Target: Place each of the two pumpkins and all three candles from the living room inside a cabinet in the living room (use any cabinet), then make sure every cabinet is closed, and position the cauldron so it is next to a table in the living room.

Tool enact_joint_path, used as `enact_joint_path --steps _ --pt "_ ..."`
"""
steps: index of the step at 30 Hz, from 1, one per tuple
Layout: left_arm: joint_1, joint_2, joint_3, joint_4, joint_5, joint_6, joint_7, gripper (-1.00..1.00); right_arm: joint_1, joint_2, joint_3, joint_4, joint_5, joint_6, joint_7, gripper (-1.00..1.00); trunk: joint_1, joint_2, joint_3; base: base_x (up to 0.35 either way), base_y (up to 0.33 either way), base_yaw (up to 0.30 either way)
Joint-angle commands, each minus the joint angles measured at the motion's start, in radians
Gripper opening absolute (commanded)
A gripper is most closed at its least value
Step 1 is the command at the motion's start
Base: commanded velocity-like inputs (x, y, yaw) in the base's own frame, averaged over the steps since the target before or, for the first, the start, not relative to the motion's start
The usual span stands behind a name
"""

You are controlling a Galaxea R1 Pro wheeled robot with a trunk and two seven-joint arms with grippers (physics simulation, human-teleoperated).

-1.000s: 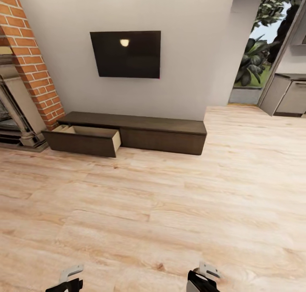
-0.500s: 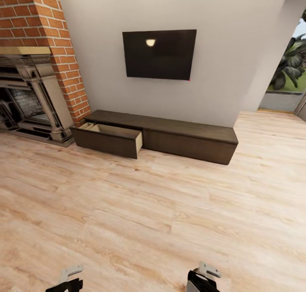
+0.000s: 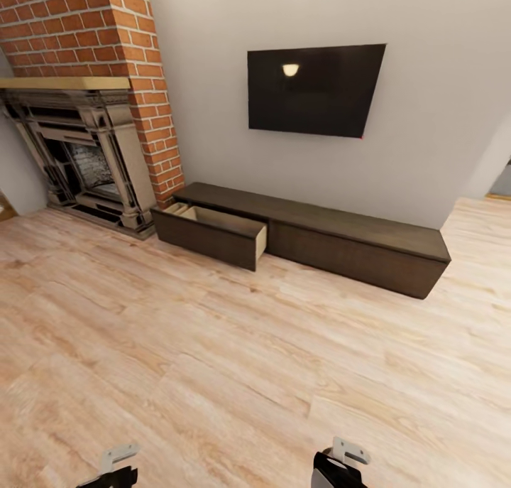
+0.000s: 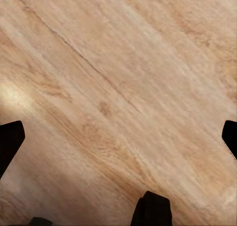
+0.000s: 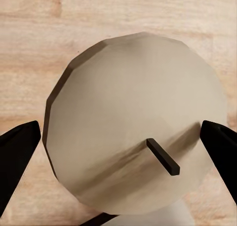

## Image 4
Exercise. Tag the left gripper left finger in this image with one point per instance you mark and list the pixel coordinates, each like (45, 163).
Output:
(12, 136)

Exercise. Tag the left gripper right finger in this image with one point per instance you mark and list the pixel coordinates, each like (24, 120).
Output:
(229, 135)

